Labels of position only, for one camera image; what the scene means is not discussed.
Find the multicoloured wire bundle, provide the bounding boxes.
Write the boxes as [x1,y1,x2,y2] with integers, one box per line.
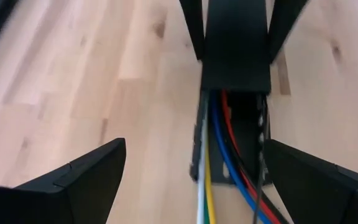
[209,91,273,224]

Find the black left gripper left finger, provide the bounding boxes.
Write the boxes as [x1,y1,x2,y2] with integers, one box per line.
[0,138,127,224]

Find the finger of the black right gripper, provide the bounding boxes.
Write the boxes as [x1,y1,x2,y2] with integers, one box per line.
[267,0,309,63]
[178,0,206,60]

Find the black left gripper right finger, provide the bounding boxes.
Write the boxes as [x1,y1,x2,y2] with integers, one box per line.
[264,139,358,224]

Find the black duct cover strip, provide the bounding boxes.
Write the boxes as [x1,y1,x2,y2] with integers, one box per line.
[200,0,272,93]

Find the black cable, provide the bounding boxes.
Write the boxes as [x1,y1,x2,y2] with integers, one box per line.
[225,124,291,224]

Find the bundle of coloured cables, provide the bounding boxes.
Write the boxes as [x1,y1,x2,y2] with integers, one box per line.
[204,139,217,224]
[221,90,282,224]

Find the black slotted cable duct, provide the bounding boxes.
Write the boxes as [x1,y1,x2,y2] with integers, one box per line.
[190,90,273,184]

